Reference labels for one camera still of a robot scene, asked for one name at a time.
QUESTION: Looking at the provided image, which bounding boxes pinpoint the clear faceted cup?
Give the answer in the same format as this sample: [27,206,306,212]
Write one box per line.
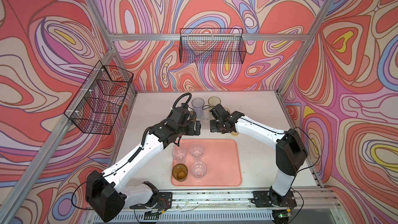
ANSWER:
[189,143,205,160]
[191,161,207,179]

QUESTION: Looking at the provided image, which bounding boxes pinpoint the brown dimpled cup front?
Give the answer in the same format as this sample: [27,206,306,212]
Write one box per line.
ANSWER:
[172,163,188,181]

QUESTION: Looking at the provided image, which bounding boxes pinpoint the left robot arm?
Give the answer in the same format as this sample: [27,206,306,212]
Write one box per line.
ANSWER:
[83,93,200,223]

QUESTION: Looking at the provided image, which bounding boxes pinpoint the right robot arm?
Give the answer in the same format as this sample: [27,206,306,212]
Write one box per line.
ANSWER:
[209,104,308,205]

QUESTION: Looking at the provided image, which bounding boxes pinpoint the pink plastic tray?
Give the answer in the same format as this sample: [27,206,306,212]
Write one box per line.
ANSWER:
[171,139,243,188]

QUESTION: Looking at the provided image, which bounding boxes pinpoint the tall light green cup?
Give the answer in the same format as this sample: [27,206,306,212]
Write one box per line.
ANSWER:
[208,96,221,107]

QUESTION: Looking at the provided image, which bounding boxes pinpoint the tall pale blue cup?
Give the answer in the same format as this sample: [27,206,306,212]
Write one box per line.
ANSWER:
[191,97,205,120]

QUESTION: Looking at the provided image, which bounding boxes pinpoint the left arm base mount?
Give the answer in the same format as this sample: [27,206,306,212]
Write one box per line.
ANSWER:
[130,191,173,212]

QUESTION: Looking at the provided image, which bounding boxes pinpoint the black wire basket back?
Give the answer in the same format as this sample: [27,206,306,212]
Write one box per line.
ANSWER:
[179,27,247,64]

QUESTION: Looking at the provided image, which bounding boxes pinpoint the black wire basket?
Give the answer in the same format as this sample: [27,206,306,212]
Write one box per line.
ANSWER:
[64,61,134,135]
[179,27,247,64]

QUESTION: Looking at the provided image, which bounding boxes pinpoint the aluminium front rail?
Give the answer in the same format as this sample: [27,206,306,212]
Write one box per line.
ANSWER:
[83,189,336,215]

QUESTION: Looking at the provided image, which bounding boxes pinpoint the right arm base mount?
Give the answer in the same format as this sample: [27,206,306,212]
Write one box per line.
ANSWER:
[250,190,297,209]

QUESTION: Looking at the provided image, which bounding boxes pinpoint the black wire basket left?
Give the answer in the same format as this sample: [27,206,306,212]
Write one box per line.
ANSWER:
[64,61,134,135]

